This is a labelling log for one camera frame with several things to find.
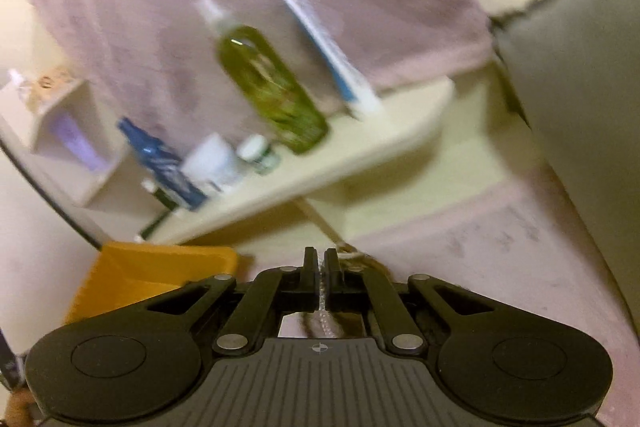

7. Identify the orange plastic tray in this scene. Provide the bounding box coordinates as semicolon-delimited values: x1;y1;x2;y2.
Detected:
62;241;240;328

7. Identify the pink fleece mat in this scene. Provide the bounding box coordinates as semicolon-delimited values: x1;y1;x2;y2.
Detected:
240;187;640;427

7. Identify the green spray bottle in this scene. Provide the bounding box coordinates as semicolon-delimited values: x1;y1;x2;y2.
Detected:
195;0;330;155

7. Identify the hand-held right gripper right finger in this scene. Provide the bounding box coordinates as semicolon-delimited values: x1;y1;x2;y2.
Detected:
324;247;496;354

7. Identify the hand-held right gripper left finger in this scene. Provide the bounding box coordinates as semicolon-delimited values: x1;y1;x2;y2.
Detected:
145;247;321;355

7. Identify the small beige cardboard box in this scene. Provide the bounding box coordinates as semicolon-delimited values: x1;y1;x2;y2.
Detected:
30;67;76;110

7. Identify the small green jar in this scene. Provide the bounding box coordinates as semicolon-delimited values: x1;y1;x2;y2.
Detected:
237;134;281;175

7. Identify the white corner shelf unit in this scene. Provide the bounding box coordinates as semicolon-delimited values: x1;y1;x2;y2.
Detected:
0;77;456;248

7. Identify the blue white tube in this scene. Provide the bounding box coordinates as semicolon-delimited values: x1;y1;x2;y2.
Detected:
274;0;383;118

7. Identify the white pearl bracelet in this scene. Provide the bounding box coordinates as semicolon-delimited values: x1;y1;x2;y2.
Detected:
300;202;363;340

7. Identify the small dark green tube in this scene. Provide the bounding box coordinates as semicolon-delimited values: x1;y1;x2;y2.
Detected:
134;211;168;242

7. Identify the blue spray bottle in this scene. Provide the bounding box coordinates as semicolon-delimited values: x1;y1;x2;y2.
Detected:
117;117;207;210

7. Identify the white green lip balm stick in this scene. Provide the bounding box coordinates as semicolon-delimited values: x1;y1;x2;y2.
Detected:
141;179;178;212

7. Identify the clear pump bottle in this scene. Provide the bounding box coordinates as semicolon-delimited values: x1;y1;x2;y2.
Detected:
7;68;36;108

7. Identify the grey pillow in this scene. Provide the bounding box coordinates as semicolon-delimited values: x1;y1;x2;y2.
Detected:
492;0;640;313

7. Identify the purple cosmetic tube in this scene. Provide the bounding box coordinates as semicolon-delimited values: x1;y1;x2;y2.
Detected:
52;112;108;170

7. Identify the dark bead necklace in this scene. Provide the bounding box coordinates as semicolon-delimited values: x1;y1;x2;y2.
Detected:
297;252;401;340

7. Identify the white cream jar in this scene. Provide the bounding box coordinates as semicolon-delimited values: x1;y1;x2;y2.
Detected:
181;133;246;192

